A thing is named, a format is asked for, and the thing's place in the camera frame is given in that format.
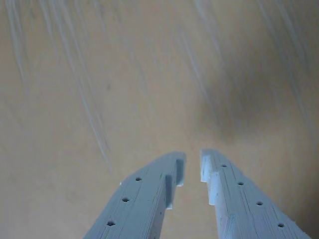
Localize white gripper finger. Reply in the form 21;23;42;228
200;148;313;239
83;151;187;239

